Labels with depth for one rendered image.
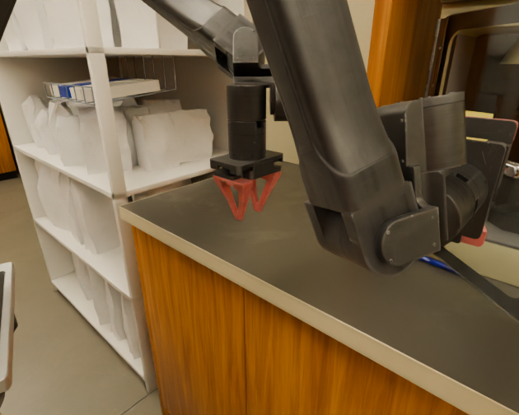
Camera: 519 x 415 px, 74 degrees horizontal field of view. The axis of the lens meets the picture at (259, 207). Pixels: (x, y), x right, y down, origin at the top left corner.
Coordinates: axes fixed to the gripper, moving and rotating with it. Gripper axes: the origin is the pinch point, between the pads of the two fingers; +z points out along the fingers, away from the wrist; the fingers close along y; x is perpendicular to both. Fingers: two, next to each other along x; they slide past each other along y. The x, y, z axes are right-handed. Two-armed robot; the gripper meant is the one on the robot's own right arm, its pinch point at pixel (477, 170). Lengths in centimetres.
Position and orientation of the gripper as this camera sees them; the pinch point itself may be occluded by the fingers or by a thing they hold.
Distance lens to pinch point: 50.8
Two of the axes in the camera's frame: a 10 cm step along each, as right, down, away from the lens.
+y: 0.1, -9.2, -3.8
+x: -7.4, -2.6, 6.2
